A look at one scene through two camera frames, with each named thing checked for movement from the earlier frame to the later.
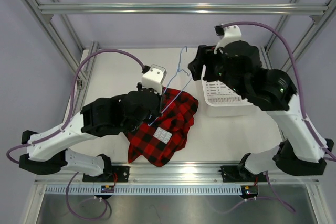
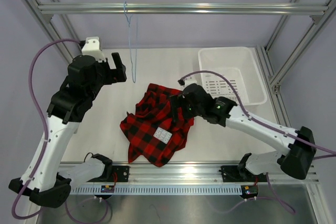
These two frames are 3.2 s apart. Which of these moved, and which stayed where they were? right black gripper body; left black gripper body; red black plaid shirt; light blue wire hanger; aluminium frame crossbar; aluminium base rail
Moved: right black gripper body; light blue wire hanger; left black gripper body
Stayed: aluminium frame crossbar; aluminium base rail; red black plaid shirt
